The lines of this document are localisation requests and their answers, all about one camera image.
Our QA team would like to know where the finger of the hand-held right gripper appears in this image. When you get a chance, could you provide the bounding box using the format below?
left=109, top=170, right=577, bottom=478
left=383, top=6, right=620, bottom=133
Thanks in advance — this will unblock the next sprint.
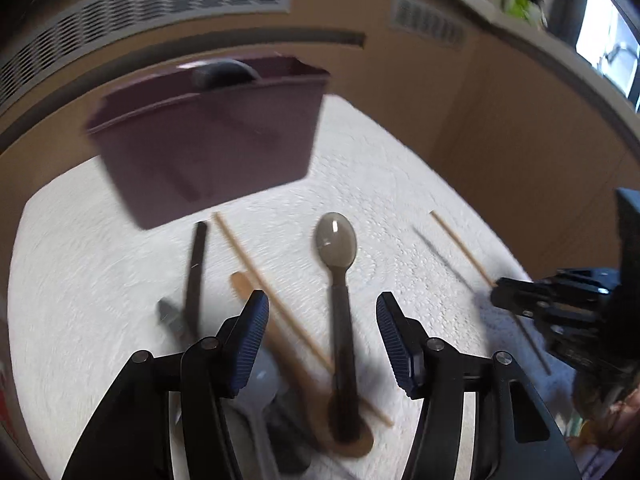
left=492, top=269, right=618, bottom=309
left=520, top=296, right=608, bottom=341

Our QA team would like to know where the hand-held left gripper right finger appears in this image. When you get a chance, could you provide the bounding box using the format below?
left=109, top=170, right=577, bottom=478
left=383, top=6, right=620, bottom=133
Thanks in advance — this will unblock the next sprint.
left=376, top=291, right=583, bottom=480

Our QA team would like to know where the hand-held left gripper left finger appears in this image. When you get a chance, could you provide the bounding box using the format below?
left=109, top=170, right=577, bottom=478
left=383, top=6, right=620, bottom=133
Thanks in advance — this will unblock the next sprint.
left=60, top=290, right=271, bottom=480

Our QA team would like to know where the white plastic spoon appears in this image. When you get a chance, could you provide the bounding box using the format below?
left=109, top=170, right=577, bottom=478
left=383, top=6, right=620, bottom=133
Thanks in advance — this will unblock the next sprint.
left=235, top=350, right=283, bottom=480

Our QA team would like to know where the wooden spoon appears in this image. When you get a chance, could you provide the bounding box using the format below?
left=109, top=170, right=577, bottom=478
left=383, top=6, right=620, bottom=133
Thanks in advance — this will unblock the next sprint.
left=229, top=271, right=375, bottom=458

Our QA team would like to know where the black-handled grey spoon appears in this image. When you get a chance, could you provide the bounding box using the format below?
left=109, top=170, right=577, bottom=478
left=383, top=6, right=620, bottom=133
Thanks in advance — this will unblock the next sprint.
left=313, top=211, right=363, bottom=443

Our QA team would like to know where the wooden chopstick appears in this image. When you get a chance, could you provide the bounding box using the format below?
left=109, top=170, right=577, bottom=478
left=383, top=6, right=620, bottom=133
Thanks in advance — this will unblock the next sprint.
left=212, top=211, right=396, bottom=428
left=429, top=210, right=553, bottom=376

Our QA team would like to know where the purple plastic utensil holder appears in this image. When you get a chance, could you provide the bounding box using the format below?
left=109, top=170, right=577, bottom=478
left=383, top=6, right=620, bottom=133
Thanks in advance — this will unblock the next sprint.
left=85, top=55, right=332, bottom=231

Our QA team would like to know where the white textured table mat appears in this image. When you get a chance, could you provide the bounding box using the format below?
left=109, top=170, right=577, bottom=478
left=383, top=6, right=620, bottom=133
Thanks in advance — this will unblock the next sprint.
left=7, top=95, right=576, bottom=480

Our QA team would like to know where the bright window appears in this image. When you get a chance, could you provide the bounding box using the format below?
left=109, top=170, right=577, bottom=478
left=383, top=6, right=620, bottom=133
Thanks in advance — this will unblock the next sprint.
left=575, top=0, right=640, bottom=111

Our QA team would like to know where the green object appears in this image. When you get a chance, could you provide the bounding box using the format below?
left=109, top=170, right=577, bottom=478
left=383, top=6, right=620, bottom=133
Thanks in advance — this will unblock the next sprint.
left=502, top=0, right=543, bottom=23

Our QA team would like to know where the small white cabinet vent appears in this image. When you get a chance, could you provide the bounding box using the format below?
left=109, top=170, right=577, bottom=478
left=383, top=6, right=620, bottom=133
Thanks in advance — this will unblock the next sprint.
left=392, top=0, right=466, bottom=51

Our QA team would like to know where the large white cabinet vent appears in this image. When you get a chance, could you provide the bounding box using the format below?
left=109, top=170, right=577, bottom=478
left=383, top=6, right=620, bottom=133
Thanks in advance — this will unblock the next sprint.
left=0, top=0, right=296, bottom=106

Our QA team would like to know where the black utensil handle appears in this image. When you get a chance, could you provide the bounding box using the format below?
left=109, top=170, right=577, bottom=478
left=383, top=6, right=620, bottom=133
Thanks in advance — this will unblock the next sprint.
left=182, top=221, right=208, bottom=341

